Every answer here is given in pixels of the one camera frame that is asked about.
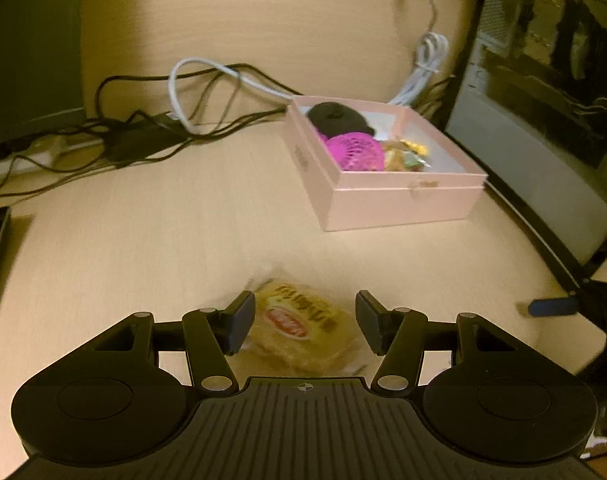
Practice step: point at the green olive snack packet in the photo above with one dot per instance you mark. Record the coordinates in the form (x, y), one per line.
(416, 156)

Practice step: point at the pink cardboard box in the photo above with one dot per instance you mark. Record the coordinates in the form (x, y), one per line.
(398, 206)

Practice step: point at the black monitor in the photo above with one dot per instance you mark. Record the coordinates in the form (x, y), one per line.
(28, 50)

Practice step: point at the white power strip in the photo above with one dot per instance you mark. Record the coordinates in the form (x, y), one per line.
(43, 156)

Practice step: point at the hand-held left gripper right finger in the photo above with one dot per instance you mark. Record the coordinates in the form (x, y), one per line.
(366, 321)

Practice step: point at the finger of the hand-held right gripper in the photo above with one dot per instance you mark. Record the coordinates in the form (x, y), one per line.
(553, 307)

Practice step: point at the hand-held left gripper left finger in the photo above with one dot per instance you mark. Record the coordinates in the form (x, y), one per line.
(243, 321)

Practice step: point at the pink plastic basket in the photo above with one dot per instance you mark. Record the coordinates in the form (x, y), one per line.
(353, 152)

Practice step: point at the round pastry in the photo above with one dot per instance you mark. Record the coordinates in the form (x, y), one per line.
(293, 327)

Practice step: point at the dark plush toy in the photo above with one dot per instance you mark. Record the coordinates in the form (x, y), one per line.
(333, 115)

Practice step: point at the computer case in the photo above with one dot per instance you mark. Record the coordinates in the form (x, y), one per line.
(548, 110)

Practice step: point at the black power adapter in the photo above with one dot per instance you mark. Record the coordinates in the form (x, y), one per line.
(143, 137)

